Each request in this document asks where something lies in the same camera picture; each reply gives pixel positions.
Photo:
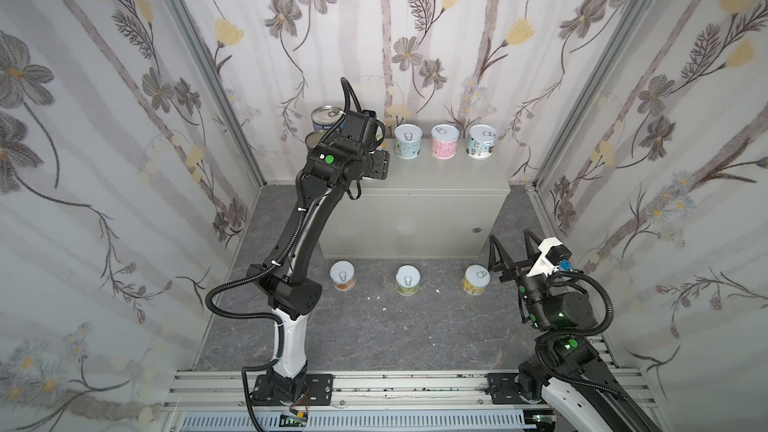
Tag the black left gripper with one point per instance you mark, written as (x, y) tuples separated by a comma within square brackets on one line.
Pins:
[(358, 127)]

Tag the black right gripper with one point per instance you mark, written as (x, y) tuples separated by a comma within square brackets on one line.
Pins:
[(520, 276)]

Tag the white lid light-blue can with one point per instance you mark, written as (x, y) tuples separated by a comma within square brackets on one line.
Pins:
[(407, 141)]

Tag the white lid pink-red can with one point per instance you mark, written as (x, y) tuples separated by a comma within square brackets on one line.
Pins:
[(444, 140)]

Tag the blue labelled tall can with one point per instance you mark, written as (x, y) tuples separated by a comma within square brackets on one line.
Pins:
[(325, 117)]

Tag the dark labelled tall can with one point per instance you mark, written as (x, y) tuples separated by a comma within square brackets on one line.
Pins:
[(313, 139)]

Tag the white lid teal can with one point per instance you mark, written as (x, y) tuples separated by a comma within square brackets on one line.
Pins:
[(481, 141)]

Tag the white lid green can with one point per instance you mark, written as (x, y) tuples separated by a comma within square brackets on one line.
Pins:
[(408, 279)]

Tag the white lid orange can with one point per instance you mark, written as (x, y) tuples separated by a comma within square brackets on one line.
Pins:
[(342, 274)]

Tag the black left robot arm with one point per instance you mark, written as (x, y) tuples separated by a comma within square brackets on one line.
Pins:
[(342, 157)]

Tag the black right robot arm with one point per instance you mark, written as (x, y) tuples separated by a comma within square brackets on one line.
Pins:
[(568, 308)]

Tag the white lid yellow can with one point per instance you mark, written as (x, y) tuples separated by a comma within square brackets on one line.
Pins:
[(476, 279)]

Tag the grey metal cabinet box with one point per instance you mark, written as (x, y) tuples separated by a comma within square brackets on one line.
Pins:
[(426, 208)]

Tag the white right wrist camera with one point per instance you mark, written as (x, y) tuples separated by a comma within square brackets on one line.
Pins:
[(554, 257)]

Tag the white slotted cable duct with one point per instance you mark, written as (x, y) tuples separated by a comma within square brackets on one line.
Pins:
[(398, 420)]

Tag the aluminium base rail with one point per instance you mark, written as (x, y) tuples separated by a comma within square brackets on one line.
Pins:
[(230, 401)]

